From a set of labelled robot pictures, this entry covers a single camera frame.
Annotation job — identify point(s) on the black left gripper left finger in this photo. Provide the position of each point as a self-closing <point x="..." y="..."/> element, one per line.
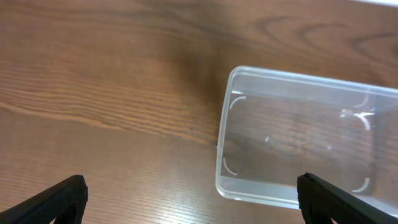
<point x="63" y="203"/>

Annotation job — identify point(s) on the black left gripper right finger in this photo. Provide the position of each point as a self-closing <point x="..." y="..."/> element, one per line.
<point x="322" y="202"/>

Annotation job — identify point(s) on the clear plastic container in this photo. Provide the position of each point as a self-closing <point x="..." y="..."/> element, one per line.
<point x="276" y="126"/>

